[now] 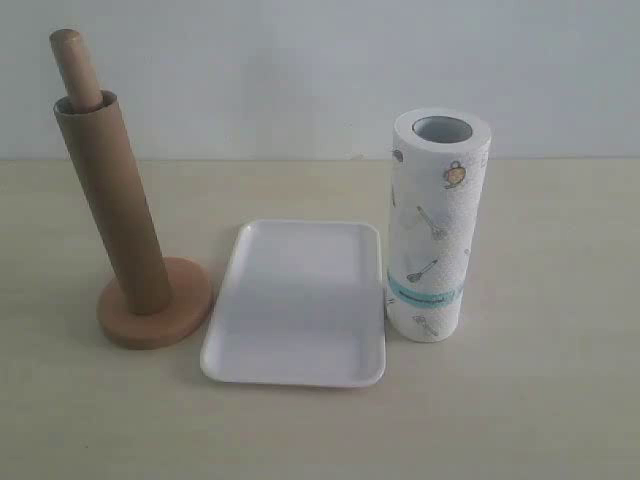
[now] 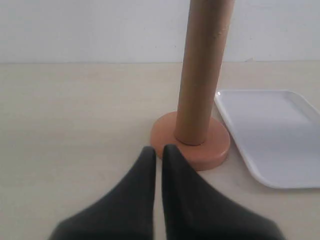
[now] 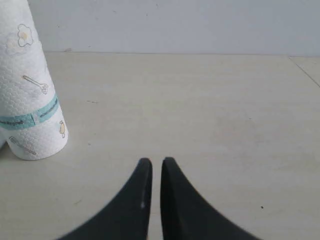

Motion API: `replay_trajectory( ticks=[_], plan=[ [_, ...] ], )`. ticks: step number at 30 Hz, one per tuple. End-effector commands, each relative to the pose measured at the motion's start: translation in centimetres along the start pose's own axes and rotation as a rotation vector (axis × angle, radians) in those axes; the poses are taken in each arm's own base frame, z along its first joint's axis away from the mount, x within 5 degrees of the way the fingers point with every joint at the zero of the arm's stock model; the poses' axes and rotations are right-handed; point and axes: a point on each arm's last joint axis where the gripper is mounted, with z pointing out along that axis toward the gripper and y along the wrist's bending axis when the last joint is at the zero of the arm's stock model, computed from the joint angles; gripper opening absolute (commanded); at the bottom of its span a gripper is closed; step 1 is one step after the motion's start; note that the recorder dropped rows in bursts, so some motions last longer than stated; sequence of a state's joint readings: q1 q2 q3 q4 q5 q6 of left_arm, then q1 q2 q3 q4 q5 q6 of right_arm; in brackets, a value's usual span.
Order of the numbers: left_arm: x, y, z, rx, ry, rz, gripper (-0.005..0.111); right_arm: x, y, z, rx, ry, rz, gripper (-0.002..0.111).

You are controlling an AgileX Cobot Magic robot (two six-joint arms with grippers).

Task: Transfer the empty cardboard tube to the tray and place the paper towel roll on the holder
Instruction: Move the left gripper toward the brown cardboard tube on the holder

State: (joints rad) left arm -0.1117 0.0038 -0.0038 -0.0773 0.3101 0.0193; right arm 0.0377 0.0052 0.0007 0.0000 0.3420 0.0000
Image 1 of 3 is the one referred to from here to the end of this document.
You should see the wooden paper towel holder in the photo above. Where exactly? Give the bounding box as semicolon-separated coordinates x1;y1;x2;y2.
49;29;213;350

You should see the brown cardboard tube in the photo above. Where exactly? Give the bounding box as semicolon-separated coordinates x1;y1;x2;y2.
54;90;171;315

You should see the white rectangular tray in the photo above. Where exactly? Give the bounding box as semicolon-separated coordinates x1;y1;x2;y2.
200;219;386;388

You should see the white printed paper towel roll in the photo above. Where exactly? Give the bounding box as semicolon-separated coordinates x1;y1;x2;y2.
386;108;491;343

